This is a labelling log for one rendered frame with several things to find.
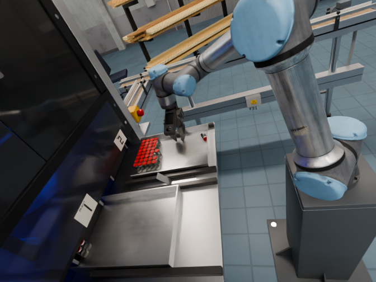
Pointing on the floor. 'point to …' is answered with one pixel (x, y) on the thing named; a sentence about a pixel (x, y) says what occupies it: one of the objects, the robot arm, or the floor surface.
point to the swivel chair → (111, 69)
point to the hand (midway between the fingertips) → (178, 140)
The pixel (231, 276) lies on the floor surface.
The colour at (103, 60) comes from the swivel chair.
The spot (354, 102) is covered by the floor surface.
